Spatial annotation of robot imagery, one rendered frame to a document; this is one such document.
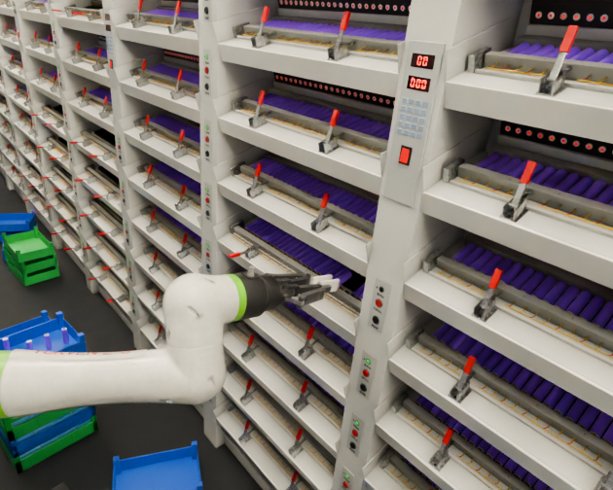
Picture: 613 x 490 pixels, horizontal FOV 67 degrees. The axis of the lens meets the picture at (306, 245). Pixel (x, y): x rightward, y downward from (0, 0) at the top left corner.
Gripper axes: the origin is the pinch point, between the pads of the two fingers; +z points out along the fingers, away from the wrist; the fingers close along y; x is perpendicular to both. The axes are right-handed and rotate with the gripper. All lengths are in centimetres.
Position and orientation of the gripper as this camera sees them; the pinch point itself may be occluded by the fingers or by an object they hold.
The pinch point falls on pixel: (324, 284)
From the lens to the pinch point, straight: 108.7
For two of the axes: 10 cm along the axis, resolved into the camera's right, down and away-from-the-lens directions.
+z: 7.1, -0.4, 7.0
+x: -2.4, 9.3, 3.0
